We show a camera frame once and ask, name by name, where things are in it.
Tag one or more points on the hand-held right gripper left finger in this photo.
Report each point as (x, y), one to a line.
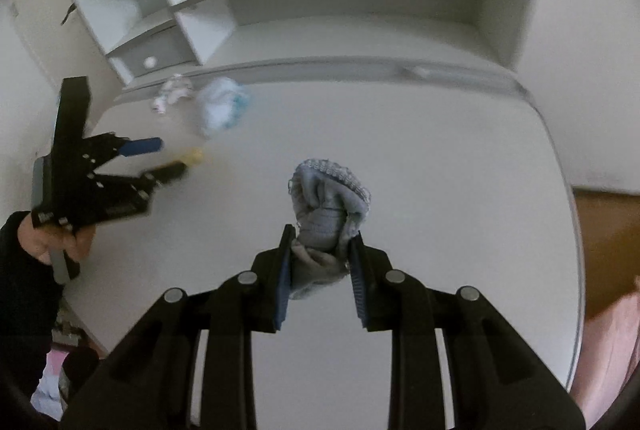
(281, 280)

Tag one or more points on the crumpled white tissue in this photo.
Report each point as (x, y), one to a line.
(172, 94)

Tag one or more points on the person's left hand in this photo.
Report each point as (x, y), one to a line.
(86, 242)

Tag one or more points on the white and blue plastic packet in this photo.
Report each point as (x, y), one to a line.
(220, 107)

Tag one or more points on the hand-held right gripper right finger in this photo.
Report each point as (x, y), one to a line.
(359, 282)

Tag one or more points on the person's left forearm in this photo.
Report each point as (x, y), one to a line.
(20, 310)

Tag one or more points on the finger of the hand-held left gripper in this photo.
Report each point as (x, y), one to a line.
(142, 145)
(167, 172)

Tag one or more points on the small white ball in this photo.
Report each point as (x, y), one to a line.
(150, 61)

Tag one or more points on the pink bedding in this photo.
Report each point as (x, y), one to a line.
(610, 350)

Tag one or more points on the grey sock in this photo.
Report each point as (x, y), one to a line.
(325, 215)

